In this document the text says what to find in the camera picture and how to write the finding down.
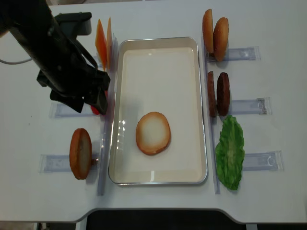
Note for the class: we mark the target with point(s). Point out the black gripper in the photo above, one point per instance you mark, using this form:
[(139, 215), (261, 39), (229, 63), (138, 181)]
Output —
[(66, 66)]

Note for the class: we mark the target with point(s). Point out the red tomato slice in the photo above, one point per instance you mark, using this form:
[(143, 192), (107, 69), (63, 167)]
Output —
[(94, 110)]

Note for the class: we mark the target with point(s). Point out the bread slice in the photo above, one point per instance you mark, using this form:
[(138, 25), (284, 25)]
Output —
[(153, 133), (80, 154)]

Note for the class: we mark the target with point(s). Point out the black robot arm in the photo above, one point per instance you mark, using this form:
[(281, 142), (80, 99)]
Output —
[(18, 17)]

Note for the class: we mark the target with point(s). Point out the orange cheese slice outer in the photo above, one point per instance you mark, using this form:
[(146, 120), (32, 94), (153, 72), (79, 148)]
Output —
[(100, 44)]

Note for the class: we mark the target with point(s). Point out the orange cheese slice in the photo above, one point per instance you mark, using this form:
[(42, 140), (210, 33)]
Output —
[(109, 44), (100, 44)]

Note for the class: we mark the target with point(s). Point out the orange cheese slice inner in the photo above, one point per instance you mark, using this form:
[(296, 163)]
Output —
[(109, 44)]

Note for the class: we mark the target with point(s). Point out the brown meat patty inner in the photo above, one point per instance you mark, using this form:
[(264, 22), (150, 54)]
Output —
[(211, 94)]

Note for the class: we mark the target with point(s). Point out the brown meat patty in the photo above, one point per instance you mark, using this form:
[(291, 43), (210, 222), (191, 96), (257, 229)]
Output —
[(223, 94), (211, 94)]

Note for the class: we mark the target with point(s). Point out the brown meat patty outer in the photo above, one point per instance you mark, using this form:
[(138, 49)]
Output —
[(223, 94)]

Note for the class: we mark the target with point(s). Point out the green lettuce leaf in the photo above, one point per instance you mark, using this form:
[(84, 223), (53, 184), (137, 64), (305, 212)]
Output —
[(230, 153)]

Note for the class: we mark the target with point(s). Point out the left clear acrylic rack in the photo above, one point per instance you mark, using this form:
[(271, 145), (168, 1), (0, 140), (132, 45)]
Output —
[(101, 148)]

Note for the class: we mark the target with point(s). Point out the clear acrylic rack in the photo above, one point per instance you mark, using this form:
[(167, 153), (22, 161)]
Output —
[(268, 161), (101, 148)]

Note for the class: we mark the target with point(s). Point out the white rectangular tray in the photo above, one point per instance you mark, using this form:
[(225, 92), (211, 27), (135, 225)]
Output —
[(159, 75)]

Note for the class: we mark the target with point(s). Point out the bun top inner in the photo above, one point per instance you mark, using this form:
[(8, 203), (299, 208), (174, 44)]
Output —
[(207, 30)]

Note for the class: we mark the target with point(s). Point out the bun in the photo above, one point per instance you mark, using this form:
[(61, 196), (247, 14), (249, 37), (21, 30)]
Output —
[(207, 30), (220, 38)]

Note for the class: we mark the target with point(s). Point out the bun top outer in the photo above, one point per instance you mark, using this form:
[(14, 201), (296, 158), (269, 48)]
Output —
[(220, 38)]

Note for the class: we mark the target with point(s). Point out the right clear acrylic rack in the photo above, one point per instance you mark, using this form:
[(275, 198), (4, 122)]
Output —
[(268, 161)]

